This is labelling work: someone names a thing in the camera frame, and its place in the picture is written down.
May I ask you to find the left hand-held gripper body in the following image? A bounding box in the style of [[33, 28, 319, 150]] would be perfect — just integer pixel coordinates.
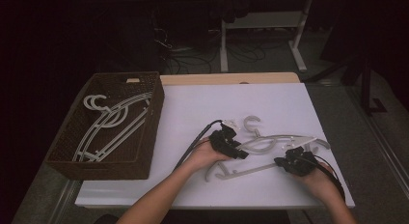
[[208, 119, 243, 159]]

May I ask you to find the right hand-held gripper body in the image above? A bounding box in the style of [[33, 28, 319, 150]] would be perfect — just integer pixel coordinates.
[[282, 136, 319, 178]]

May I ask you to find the brown wicker basket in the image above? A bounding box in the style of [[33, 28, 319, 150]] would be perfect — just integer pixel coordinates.
[[44, 71, 166, 182]]

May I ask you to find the person's left hand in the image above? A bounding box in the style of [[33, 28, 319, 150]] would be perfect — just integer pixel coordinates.
[[184, 136, 232, 174]]

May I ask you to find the white table mat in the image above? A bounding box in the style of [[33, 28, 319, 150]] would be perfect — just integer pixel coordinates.
[[74, 83, 356, 210]]

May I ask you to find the light wooden table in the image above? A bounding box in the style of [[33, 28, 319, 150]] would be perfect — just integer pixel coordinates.
[[159, 72, 302, 87]]

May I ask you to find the dark metal stand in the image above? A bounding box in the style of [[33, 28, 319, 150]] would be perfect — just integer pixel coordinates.
[[302, 51, 389, 117]]

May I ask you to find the dark cloth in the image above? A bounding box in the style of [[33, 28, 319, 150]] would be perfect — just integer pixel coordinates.
[[208, 0, 253, 24]]

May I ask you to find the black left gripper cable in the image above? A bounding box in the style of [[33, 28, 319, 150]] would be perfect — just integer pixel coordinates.
[[174, 119, 224, 171]]

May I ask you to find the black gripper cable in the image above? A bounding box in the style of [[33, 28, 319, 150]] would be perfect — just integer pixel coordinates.
[[174, 119, 224, 171], [314, 154, 347, 203]]

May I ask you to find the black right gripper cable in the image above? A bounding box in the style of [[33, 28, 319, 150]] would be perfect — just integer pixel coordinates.
[[314, 154, 347, 203]]

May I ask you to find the tangle of black floor cables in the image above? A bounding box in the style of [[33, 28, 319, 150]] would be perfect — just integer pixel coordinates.
[[150, 10, 268, 74]]

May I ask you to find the white metal desk frame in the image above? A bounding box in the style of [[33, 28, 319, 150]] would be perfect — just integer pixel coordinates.
[[220, 0, 314, 73]]

